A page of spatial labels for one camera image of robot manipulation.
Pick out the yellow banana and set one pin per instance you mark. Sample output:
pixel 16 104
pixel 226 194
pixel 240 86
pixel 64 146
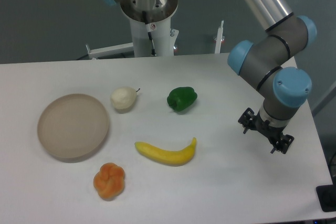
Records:
pixel 166 157

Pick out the white right bracket post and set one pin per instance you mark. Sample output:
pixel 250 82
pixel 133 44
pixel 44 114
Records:
pixel 219 38

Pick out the white pear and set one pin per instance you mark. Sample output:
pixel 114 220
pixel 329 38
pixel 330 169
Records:
pixel 124 98

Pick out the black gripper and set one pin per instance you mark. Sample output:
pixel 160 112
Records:
pixel 269 127

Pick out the orange knotted bread roll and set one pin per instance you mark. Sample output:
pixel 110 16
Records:
pixel 109 181

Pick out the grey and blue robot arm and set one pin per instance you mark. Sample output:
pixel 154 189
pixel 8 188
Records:
pixel 284 90

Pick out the white left bracket bar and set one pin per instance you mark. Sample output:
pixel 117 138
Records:
pixel 109 51

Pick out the green bell pepper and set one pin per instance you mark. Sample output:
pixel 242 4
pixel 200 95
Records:
pixel 181 98

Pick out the beige round plate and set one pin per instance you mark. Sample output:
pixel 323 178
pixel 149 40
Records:
pixel 73 127

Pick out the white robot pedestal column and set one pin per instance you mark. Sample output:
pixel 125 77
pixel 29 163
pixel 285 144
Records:
pixel 153 38

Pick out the black device at table edge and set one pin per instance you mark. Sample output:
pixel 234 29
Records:
pixel 326 196

